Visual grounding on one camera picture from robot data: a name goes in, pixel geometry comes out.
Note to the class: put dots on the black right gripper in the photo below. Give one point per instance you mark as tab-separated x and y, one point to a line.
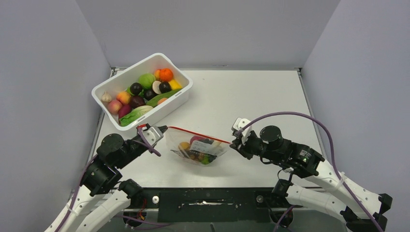
243	148

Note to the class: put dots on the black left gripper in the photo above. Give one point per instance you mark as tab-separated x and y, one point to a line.
162	128

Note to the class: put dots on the yellow orange fruit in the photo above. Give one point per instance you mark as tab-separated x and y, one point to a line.
185	146

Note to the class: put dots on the dark grape bunch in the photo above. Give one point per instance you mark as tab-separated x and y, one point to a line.
206	147

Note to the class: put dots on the clear zip top bag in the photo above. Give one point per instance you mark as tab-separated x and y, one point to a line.
174	136

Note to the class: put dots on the tan longan fruit bunch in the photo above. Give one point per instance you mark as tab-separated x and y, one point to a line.
197	156

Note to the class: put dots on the lime green fruit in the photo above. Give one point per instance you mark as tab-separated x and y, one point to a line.
205	161

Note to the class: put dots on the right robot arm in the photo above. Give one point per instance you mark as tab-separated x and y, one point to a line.
358	208

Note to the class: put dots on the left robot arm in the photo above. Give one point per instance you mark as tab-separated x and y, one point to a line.
101	193

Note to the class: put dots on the white plastic food bin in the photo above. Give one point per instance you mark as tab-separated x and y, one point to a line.
128	76

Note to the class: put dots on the green lettuce leaf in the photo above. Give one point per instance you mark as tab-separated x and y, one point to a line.
134	115

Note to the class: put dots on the peach fruit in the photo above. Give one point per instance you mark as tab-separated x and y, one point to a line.
161	100

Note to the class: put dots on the green cucumber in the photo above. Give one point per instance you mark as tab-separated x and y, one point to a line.
157	99

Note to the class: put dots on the dark purple plum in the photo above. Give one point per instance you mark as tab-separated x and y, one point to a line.
164	87

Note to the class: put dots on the purple sweet potato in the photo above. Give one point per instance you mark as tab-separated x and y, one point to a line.
124	110

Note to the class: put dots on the white mushroom slice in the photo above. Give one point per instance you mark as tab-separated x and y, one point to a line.
156	87

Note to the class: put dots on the yellow lemon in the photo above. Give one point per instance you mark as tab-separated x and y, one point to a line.
174	84

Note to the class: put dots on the dark purple mangosteen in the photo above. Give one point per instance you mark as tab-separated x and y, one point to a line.
136	88

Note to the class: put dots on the orange peach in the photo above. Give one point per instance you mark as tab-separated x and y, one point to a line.
123	97

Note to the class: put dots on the green cabbage ball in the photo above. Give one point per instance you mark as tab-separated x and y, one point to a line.
146	80

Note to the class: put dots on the pink apple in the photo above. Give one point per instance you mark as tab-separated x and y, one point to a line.
114	107

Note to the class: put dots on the orange tangerine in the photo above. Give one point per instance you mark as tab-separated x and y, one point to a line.
166	75

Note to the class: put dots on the black mounting plate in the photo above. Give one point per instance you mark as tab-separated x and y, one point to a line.
174	205

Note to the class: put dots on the white garlic bulb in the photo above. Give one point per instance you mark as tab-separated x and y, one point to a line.
106	97

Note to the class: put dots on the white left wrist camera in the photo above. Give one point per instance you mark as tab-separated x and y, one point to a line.
151	135

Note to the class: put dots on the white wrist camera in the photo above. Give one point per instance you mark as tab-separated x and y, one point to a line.
151	135
241	129

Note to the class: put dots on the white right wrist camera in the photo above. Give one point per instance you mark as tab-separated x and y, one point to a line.
241	129

